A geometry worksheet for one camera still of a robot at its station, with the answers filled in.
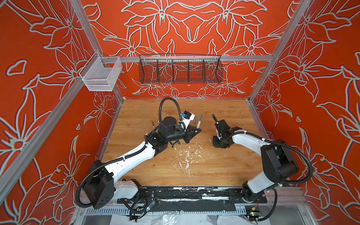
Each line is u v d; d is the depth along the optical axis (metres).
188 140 0.63
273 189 0.66
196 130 0.69
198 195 0.74
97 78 0.87
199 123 0.67
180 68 0.97
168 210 0.70
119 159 0.45
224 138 0.67
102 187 0.39
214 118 0.80
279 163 0.45
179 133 0.62
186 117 0.62
